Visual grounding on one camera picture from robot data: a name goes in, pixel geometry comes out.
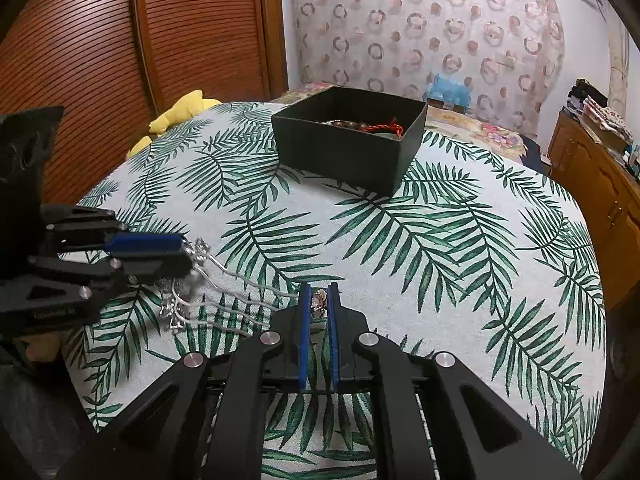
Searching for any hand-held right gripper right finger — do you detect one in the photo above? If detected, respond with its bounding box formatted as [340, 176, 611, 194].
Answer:
[326, 283, 582, 480]

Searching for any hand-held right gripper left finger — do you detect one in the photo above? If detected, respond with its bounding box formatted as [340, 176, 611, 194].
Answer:
[55, 283, 313, 480]

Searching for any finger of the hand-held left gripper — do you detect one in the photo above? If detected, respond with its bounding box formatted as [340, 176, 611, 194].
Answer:
[0, 252, 194, 337]
[41, 204, 187, 257]

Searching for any small pink flower brooch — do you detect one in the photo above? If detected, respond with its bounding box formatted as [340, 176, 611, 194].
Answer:
[310, 287, 330, 319]

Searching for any silver ornate hair comb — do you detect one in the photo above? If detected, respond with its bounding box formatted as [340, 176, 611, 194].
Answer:
[159, 237, 302, 337]

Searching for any black box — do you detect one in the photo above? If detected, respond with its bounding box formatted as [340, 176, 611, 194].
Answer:
[270, 85, 428, 196]

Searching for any brown wooden bead bracelet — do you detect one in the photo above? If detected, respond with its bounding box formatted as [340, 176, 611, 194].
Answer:
[319, 117, 375, 132]

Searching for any red braided rope bracelet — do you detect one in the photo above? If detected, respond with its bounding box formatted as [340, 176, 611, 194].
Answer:
[362, 117, 406, 138]

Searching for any yellow plush toy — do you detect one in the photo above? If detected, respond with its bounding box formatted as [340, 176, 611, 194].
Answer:
[125, 89, 222, 160]

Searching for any green leaf print tablecloth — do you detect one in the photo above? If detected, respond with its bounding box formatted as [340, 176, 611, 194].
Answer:
[60, 101, 609, 480]

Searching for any wooden louvered wardrobe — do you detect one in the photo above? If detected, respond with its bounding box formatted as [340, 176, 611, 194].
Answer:
[0, 0, 290, 206]

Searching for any blue toy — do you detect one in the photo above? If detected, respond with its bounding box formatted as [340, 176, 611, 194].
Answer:
[429, 74, 475, 109]

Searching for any wooden cabinet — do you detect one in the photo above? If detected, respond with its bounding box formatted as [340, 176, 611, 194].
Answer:
[547, 110, 640, 312]

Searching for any stack of folded fabrics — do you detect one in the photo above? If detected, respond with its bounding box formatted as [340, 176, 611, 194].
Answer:
[565, 78, 632, 155]

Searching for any beige patterned curtain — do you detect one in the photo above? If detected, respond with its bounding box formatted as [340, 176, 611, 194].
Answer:
[607, 10, 634, 112]

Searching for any white curtain with ring print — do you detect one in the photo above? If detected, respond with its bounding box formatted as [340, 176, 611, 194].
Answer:
[292, 0, 567, 137]

